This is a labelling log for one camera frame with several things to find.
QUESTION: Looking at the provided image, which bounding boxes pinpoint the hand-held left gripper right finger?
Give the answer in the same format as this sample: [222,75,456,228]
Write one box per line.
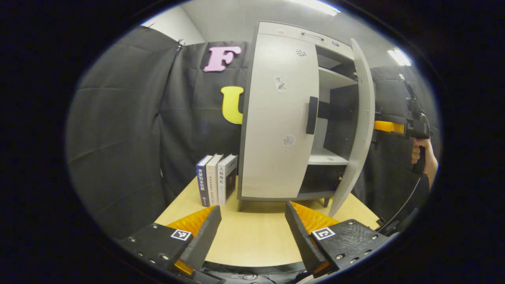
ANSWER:
[284,201,391,279]

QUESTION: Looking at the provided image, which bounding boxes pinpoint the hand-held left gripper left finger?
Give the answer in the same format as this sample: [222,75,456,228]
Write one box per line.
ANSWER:
[120,205,223,279]

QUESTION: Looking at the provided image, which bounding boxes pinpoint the beige shoe cabinet door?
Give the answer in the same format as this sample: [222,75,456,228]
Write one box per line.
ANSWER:
[329,38,375,217]
[241,34,319,199]

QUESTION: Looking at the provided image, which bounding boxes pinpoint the beige double-door shoe cabinet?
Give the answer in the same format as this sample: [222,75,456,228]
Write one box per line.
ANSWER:
[237,21,375,217]

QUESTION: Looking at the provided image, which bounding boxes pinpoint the white cabinet shelf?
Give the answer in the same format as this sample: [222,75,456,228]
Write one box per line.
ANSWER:
[308,148,350,165]
[319,66,357,90]

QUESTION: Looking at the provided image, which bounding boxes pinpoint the blue book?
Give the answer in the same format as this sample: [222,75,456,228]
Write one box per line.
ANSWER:
[196,155,213,207]

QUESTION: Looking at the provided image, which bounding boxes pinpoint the cream book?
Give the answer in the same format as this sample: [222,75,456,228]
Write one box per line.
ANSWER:
[206,153,224,206]

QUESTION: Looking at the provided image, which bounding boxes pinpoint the white and grey book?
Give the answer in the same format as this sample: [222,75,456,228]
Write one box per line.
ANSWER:
[217,154,238,206]

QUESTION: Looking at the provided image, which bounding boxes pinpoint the small ceiling light panel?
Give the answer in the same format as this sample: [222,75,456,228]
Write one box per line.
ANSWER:
[387,47,412,67]

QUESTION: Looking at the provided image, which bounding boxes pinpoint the black backdrop cloth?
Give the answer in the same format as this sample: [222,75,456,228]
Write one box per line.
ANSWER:
[65,26,440,241]

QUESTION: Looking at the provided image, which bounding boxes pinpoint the black door handle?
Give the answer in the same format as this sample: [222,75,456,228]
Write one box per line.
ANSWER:
[306,96,318,135]

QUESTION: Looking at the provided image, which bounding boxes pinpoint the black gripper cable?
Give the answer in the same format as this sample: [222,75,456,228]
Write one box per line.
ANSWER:
[377,177,422,233]

